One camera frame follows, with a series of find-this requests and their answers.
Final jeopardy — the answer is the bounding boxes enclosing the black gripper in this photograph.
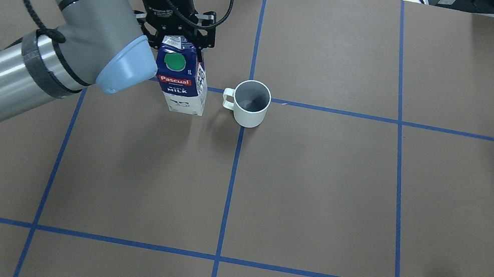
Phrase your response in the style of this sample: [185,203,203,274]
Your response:
[134,10,216,64]

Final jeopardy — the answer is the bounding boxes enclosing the blue Pascual milk carton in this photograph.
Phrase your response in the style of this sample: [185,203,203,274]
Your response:
[156,35,208,116]

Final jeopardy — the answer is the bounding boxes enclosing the white ribbed HOME mug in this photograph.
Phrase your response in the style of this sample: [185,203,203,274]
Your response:
[222,79,272,128]

